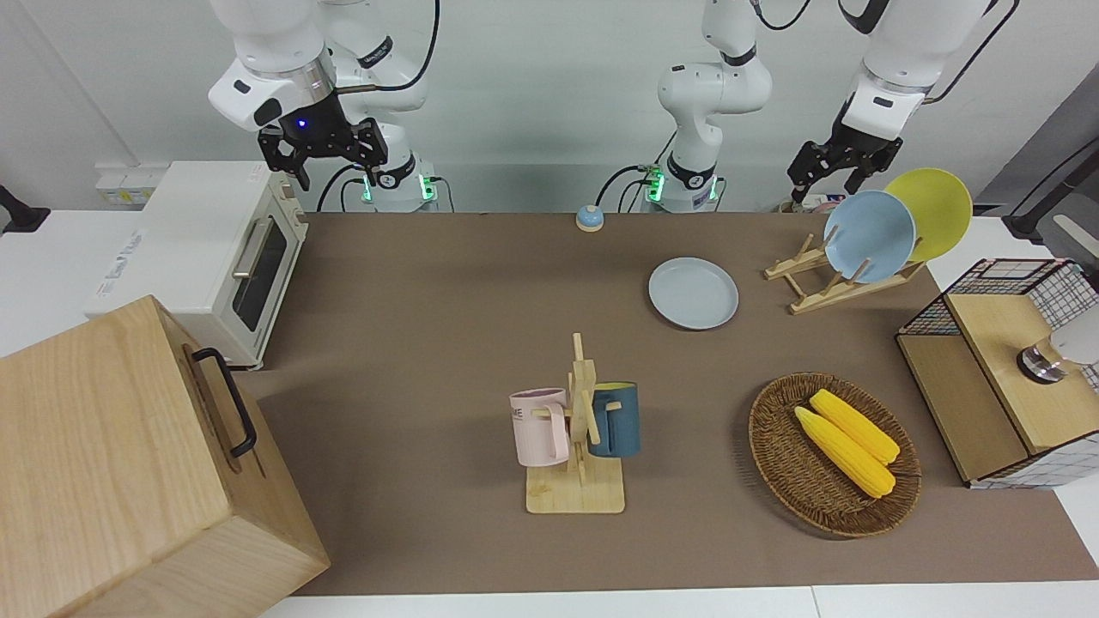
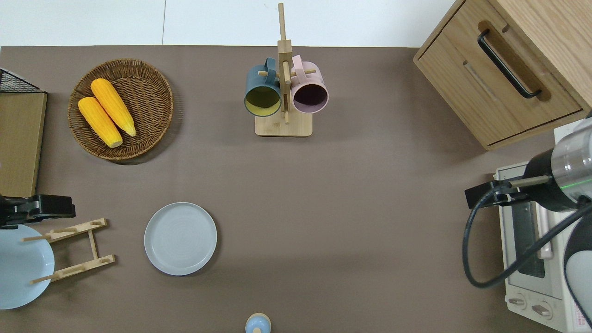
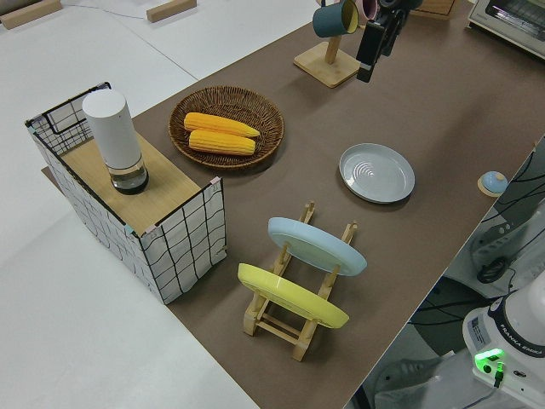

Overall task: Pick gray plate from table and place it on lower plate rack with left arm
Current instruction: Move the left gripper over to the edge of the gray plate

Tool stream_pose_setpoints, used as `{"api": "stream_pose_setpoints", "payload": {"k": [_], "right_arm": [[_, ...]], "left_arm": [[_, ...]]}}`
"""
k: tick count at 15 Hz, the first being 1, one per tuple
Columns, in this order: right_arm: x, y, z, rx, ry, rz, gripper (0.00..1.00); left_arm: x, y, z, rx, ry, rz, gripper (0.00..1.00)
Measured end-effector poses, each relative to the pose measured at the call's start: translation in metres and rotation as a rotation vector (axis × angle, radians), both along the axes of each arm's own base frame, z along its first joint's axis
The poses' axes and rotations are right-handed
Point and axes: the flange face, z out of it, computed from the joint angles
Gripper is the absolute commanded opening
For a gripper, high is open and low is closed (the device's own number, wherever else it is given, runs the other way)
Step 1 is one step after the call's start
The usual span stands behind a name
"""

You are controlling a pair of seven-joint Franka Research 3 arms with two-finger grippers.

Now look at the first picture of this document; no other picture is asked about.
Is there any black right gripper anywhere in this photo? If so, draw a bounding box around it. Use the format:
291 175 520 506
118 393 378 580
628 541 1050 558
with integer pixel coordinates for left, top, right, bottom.
258 110 389 192

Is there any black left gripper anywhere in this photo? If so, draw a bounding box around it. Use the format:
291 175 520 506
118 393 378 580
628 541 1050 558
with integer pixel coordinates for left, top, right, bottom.
787 120 904 205

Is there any gray plate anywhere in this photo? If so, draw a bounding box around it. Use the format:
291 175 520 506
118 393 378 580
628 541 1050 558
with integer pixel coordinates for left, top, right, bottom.
648 257 740 330

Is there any light blue plate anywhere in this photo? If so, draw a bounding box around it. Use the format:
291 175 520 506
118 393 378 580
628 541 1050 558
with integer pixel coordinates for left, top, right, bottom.
823 191 917 284

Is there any wooden plate rack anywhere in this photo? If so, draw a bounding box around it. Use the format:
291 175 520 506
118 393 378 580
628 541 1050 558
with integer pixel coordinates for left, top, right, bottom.
764 233 928 316

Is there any yellow plate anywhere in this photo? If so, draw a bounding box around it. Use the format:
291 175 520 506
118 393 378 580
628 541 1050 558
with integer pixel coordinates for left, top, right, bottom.
884 168 974 264

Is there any white toaster oven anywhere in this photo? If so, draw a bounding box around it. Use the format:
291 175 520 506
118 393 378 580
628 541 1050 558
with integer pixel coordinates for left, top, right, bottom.
84 161 310 372

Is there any brown table mat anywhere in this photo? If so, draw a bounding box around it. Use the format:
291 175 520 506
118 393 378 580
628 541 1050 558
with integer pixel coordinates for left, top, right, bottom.
232 211 1099 597

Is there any yellow corn cob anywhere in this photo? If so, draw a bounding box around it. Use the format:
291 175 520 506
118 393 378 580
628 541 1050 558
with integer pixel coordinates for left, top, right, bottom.
794 406 896 499
810 389 902 466

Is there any brown wicker basket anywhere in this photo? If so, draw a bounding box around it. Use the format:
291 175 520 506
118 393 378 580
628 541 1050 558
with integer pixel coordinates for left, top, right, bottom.
749 373 922 539

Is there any white cylinder bottle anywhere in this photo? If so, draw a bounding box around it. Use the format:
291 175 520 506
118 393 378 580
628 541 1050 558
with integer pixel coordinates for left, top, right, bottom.
1017 313 1099 383

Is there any dark blue mug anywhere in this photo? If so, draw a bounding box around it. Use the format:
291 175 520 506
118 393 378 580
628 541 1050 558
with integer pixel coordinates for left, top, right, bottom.
587 382 641 458

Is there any pink mug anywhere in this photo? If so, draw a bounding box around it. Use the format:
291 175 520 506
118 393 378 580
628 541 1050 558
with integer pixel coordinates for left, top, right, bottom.
509 388 572 468

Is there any wooden mug tree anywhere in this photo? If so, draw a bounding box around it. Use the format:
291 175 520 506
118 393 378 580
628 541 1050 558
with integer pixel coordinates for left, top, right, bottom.
525 333 626 515

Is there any black cable at right arm base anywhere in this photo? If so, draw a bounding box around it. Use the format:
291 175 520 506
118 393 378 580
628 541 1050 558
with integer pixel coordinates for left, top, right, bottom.
316 165 372 213

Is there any black cable at arm base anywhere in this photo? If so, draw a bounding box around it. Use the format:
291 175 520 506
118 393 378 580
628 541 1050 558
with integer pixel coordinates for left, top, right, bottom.
596 129 679 214
316 165 372 213

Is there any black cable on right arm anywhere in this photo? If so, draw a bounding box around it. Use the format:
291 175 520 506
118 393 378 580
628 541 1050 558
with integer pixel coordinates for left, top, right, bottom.
337 0 441 94

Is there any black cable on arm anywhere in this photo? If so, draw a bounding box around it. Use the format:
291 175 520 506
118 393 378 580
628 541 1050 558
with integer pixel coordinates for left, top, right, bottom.
337 0 441 94
923 0 1023 106

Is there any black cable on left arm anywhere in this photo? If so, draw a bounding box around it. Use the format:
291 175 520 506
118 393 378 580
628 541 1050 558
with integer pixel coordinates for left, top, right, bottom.
923 0 1023 106

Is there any black cable at left arm base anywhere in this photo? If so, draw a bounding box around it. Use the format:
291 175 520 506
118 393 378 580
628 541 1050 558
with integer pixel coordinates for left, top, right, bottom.
596 129 679 214

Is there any wire grid shelf with wood board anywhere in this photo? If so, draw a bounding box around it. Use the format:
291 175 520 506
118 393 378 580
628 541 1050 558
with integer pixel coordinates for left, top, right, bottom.
896 257 1099 490

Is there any black clamp mount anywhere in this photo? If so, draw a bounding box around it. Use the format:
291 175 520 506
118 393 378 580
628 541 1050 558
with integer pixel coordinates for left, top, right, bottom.
0 185 50 234

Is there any wooden box with black handle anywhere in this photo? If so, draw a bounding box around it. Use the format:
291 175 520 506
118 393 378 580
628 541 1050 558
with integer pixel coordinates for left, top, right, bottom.
0 294 331 618

